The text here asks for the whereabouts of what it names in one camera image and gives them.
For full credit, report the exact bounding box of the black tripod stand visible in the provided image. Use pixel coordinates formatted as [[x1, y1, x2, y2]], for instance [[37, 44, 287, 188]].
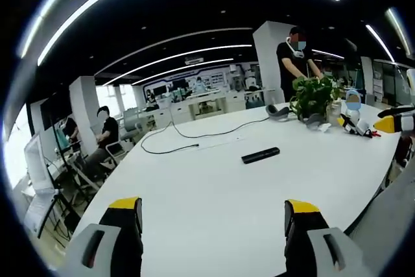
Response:
[[36, 147, 86, 241]]

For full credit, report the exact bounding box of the white monitor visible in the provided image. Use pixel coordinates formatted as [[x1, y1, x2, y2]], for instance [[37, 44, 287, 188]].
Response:
[[23, 133, 55, 192]]

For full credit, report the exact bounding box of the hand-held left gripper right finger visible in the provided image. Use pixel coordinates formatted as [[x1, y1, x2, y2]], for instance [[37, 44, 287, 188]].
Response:
[[284, 199, 374, 277]]

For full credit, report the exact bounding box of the red and black chair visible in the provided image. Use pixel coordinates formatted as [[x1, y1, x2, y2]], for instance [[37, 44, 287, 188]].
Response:
[[393, 133, 415, 170]]

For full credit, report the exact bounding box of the grey mesh office chair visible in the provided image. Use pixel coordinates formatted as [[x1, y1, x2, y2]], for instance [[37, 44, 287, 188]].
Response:
[[342, 169, 415, 277]]

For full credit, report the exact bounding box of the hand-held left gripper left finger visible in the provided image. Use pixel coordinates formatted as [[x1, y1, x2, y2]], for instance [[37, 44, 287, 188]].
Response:
[[56, 196, 144, 277]]

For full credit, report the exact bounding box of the black cable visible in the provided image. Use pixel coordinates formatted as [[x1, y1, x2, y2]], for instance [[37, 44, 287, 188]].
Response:
[[140, 115, 270, 155]]

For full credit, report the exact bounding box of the white office chair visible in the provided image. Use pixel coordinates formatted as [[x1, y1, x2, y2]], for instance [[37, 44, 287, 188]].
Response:
[[104, 138, 136, 165]]

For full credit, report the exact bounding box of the grey neck-worn device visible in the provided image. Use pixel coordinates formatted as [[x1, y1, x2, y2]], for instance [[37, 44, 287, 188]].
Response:
[[265, 104, 291, 123], [305, 113, 326, 132]]

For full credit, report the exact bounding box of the green potted plant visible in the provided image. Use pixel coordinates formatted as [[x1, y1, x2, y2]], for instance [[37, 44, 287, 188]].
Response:
[[289, 75, 343, 126]]

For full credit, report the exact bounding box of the hand-held gripper on table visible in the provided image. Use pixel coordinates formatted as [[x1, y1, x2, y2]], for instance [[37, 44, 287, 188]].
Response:
[[336, 112, 374, 139]]

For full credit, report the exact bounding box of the black remote control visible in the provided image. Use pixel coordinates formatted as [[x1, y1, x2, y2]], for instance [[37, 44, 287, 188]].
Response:
[[241, 147, 281, 165]]

